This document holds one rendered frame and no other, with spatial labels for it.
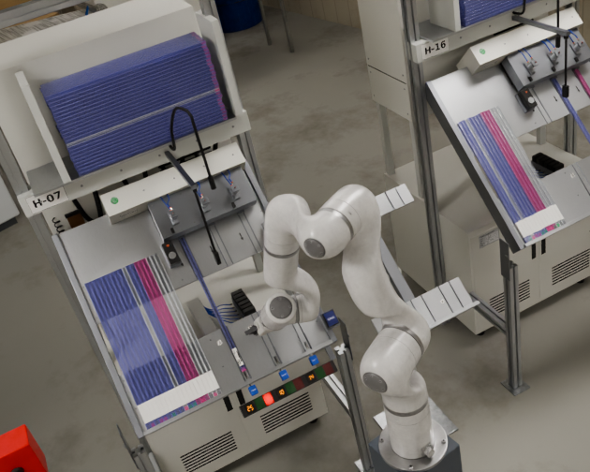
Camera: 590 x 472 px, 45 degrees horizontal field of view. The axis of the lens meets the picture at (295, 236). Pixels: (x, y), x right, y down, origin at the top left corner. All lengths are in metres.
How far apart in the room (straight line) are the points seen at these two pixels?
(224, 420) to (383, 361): 1.23
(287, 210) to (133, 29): 1.00
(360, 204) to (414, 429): 0.65
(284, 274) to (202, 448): 1.24
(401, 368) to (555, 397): 1.47
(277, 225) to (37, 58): 1.04
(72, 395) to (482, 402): 1.93
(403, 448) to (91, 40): 1.53
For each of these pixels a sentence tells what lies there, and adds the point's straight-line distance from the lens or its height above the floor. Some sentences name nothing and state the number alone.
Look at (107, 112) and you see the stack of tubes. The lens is 2.25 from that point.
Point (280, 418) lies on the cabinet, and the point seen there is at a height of 0.17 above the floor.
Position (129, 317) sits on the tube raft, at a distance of 2.34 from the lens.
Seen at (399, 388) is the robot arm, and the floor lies 1.05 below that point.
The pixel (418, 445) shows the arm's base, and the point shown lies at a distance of 1.99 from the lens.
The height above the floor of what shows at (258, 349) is 0.77.
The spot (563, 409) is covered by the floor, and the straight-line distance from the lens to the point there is 3.08.
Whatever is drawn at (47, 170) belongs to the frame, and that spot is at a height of 1.39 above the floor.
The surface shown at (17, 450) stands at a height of 0.78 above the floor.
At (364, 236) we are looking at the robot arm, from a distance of 1.63.
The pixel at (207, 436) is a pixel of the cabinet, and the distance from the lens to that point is 2.85.
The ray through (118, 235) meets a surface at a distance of 2.42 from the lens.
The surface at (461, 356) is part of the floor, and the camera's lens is 3.27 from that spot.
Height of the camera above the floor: 2.32
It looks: 34 degrees down
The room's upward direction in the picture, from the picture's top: 14 degrees counter-clockwise
